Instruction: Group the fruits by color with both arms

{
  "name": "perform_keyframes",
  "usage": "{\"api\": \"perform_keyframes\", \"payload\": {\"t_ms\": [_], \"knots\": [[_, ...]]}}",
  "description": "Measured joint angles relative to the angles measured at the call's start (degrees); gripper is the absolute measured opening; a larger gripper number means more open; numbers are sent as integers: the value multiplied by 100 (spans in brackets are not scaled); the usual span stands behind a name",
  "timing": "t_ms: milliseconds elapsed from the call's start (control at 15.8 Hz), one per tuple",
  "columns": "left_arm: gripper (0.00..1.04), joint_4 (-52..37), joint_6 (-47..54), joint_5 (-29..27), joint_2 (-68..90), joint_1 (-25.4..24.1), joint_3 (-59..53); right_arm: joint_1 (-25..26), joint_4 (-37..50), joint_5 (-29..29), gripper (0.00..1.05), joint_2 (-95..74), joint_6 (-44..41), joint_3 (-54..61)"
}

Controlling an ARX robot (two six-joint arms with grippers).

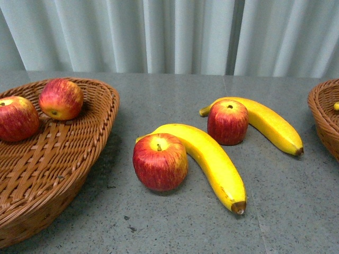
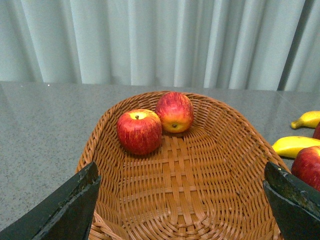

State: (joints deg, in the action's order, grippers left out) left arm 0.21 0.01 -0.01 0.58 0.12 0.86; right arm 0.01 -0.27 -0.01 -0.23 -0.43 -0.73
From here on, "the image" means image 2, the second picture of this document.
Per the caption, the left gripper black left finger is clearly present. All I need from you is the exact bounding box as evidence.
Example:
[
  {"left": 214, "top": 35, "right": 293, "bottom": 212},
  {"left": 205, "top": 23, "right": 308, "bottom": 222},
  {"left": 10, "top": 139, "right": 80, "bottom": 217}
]
[{"left": 0, "top": 162, "right": 101, "bottom": 240}]

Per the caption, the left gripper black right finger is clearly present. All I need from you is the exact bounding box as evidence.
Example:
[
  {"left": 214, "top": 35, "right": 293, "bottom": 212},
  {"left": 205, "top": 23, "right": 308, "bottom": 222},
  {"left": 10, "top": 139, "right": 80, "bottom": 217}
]
[{"left": 263, "top": 161, "right": 320, "bottom": 240}]

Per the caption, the red yellow apple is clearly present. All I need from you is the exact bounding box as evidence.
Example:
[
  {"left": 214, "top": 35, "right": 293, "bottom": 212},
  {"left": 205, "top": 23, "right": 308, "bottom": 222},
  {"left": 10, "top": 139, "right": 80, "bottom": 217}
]
[
  {"left": 291, "top": 146, "right": 320, "bottom": 191},
  {"left": 155, "top": 92, "right": 194, "bottom": 134}
]

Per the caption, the yellow plastic banana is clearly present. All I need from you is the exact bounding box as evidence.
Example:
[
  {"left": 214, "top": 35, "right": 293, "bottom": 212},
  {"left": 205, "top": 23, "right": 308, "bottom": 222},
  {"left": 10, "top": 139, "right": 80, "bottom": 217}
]
[
  {"left": 272, "top": 136, "right": 320, "bottom": 158},
  {"left": 290, "top": 110, "right": 320, "bottom": 129}
]

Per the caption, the red apple at edge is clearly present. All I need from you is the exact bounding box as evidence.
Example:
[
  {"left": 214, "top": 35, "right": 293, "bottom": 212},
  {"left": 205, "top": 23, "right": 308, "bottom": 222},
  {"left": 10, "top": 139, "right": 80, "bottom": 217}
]
[{"left": 312, "top": 122, "right": 320, "bottom": 140}]

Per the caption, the red apple stem up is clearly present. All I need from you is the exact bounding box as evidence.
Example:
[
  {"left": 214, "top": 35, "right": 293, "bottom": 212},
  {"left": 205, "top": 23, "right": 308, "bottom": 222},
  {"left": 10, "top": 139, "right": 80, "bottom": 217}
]
[{"left": 116, "top": 109, "right": 162, "bottom": 155}]

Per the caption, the brown wicker basket left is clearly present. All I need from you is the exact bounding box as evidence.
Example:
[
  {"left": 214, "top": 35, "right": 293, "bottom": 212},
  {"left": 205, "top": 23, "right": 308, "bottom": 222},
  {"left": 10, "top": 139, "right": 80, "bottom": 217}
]
[{"left": 77, "top": 91, "right": 285, "bottom": 240}]

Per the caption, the red yellow apple tilted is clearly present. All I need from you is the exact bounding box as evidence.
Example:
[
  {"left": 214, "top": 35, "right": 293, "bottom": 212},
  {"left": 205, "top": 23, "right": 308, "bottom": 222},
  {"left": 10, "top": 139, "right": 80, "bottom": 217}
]
[{"left": 155, "top": 92, "right": 194, "bottom": 134}]

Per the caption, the pale pleated curtain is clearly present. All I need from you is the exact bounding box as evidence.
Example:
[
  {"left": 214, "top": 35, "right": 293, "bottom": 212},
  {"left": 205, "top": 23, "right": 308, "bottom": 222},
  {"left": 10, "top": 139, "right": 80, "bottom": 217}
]
[{"left": 0, "top": 0, "right": 320, "bottom": 92}]

